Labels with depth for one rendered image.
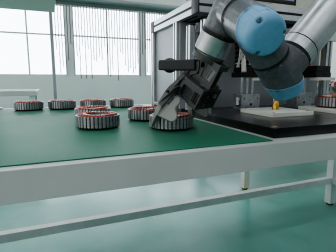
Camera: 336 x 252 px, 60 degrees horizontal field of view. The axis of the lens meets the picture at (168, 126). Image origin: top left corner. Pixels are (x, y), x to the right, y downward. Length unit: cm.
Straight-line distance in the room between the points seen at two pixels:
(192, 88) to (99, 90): 657
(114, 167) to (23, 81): 669
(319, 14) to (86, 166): 52
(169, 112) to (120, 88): 663
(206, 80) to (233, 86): 51
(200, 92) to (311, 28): 25
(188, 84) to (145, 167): 25
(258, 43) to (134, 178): 30
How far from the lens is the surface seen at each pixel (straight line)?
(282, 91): 63
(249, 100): 104
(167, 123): 70
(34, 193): 47
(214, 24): 63
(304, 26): 66
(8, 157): 53
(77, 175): 47
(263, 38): 52
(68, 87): 712
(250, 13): 53
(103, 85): 720
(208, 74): 65
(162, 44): 122
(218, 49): 63
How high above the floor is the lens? 87
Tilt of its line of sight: 9 degrees down
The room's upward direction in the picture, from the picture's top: straight up
